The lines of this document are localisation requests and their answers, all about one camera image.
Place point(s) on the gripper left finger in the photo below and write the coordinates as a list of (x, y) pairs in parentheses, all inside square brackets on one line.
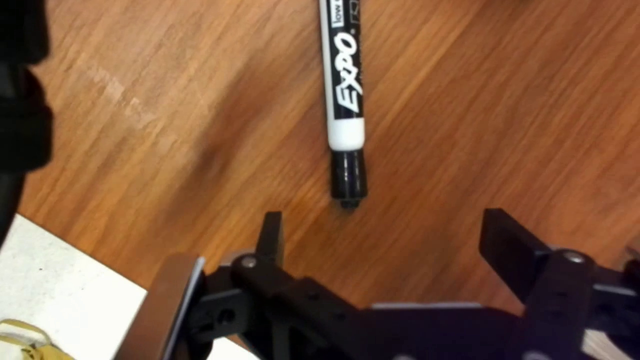
[(280, 300)]

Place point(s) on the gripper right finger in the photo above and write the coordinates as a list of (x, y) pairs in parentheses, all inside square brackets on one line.
[(560, 290)]

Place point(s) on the black and white marker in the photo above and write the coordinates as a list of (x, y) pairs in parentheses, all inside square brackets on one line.
[(345, 95)]

